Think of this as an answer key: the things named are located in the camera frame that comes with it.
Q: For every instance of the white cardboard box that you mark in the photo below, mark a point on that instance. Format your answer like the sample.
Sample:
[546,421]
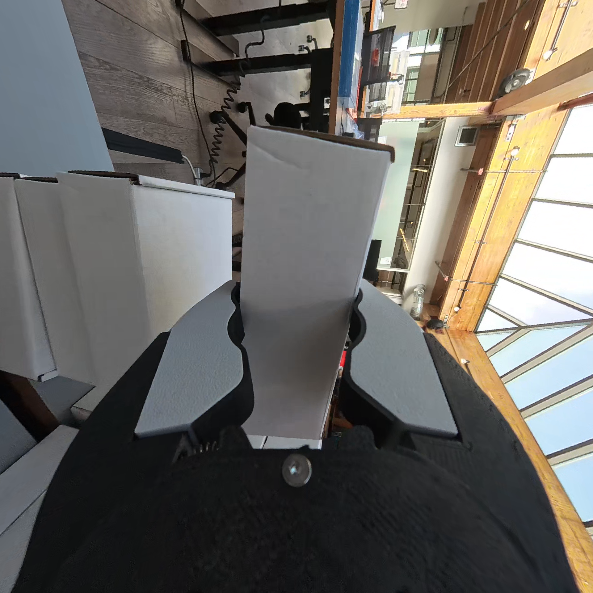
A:
[305,231]

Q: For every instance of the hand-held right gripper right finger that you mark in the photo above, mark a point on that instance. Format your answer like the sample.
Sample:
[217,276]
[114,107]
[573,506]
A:
[398,370]

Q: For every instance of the black metal bar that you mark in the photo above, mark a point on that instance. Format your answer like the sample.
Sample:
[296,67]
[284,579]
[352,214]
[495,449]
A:
[139,146]

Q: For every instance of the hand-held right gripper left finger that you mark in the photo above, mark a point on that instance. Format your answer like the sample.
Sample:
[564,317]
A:
[194,370]

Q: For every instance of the large window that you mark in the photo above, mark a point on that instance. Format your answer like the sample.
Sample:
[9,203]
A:
[556,222]

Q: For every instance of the clear water bottle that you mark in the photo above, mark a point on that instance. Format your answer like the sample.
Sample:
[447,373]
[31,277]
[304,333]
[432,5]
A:
[417,301]

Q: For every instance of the grey wall fan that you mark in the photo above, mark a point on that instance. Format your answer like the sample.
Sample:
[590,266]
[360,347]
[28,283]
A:
[514,82]

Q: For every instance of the blue panel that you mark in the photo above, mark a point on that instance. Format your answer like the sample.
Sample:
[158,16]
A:
[350,46]

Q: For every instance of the pile of assembled white boxes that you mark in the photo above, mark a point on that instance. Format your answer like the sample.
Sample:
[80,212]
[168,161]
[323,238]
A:
[139,278]

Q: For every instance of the wooden ceiling beam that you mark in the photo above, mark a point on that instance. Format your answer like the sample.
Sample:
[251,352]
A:
[440,110]

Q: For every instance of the black office chair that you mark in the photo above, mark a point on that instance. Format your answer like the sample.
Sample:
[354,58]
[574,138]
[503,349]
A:
[287,116]

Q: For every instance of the white wall vent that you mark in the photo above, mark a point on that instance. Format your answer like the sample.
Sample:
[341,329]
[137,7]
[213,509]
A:
[467,135]

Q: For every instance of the black desk frame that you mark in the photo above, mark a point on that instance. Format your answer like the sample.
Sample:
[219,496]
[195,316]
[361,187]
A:
[259,64]

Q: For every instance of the black monitor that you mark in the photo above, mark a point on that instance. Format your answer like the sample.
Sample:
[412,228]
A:
[377,51]

